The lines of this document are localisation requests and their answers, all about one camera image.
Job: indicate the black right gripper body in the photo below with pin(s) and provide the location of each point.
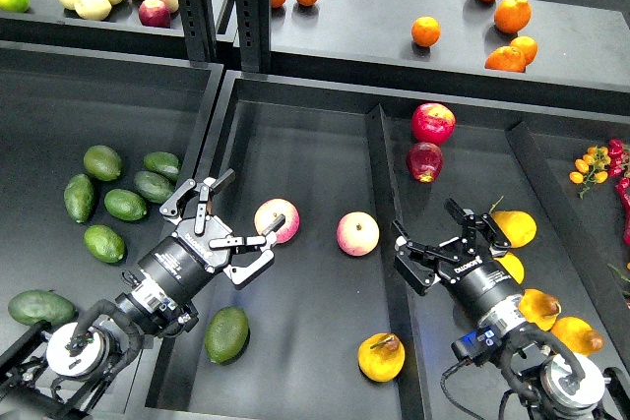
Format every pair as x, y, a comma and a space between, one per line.
480, 283

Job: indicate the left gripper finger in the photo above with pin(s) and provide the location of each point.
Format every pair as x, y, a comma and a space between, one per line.
238, 245
204, 191

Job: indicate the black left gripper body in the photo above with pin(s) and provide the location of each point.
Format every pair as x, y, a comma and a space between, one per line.
183, 263

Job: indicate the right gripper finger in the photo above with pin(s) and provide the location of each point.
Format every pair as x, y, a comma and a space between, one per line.
422, 266
480, 236

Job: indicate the green avocado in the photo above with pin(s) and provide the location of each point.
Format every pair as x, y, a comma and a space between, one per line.
226, 334

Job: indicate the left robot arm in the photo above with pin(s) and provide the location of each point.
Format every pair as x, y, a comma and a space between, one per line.
63, 373

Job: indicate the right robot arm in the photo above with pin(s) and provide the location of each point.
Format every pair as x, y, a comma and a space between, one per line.
550, 379

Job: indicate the avocado top right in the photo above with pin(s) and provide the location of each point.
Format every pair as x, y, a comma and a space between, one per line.
163, 163

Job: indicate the yellow pear top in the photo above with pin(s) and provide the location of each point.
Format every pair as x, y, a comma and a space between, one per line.
517, 225

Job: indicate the avocado middle right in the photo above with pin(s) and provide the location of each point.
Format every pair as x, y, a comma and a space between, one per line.
152, 186

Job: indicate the avocado lower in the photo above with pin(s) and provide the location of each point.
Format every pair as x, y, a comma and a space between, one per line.
104, 244

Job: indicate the avocado centre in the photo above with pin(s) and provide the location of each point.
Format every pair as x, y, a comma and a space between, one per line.
125, 205

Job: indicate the avocado top left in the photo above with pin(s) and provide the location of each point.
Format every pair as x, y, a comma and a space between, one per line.
103, 163

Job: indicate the avocado far left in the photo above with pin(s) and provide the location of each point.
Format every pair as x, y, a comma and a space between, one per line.
79, 198

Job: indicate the large avocado bottom left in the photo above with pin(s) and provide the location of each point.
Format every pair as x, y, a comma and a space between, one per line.
32, 306

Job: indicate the pale yellow pear front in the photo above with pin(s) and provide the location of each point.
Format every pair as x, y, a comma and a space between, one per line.
96, 10

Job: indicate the pink apple right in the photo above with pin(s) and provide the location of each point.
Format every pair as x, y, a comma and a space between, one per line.
358, 233

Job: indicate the dark red apple lower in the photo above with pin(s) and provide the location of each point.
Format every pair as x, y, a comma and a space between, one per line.
424, 161

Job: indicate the black tray divider right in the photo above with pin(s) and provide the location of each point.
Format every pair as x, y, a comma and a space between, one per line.
588, 262

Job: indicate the black middle tray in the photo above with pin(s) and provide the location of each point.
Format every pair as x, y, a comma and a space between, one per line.
331, 150

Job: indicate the red apple upper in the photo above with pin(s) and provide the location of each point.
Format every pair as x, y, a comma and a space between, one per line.
433, 123

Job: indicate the orange cherry tomato bunch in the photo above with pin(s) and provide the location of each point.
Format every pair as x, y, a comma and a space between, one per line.
591, 169

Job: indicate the red chili peppers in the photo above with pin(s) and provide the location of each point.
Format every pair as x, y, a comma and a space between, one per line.
619, 167

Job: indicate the orange shelf front right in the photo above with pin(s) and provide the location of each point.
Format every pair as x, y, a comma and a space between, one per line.
506, 58

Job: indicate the red apple on shelf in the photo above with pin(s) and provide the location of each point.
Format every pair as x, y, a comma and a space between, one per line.
154, 13

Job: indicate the orange shelf small right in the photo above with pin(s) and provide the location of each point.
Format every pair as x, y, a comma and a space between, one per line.
527, 45

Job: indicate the orange shelf centre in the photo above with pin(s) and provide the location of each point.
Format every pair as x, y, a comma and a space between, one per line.
425, 31

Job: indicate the large orange shelf right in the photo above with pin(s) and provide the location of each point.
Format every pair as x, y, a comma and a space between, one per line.
511, 16

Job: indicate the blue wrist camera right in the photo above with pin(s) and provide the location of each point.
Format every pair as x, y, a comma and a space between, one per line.
477, 346

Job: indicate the black shelf post left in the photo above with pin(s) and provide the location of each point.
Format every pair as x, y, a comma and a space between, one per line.
199, 30

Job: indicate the black shelf post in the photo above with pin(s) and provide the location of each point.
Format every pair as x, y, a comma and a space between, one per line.
199, 30
253, 22

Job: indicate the black shelf post right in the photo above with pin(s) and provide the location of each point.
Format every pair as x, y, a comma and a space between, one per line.
253, 22

